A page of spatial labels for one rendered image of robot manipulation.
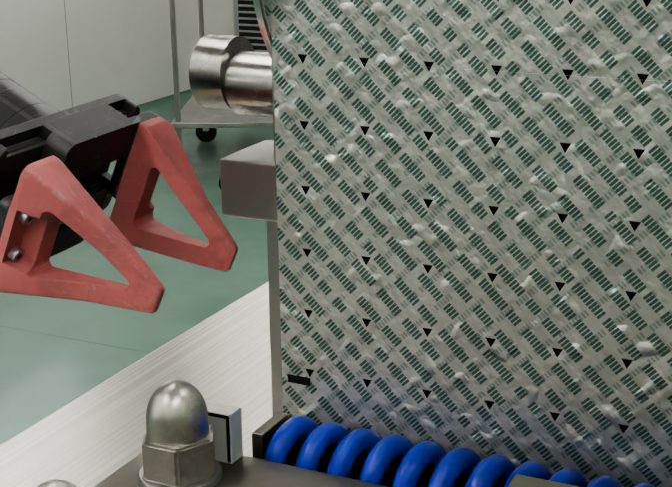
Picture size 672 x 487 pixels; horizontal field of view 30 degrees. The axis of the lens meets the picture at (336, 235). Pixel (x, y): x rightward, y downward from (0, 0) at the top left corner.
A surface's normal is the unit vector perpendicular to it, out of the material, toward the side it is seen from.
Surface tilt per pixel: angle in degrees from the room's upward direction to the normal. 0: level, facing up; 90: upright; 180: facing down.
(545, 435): 90
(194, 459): 90
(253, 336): 0
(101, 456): 0
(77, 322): 0
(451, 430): 90
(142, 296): 96
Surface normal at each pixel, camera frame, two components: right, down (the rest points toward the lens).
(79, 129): 0.36, -0.80
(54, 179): 0.62, -0.55
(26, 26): 0.90, 0.11
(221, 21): -0.44, 0.26
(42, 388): -0.01, -0.96
